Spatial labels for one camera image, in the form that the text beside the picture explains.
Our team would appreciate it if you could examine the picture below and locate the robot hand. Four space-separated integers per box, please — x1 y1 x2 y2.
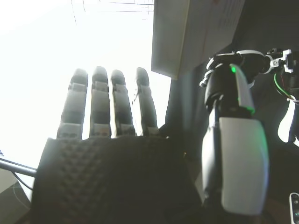
30 49 270 224

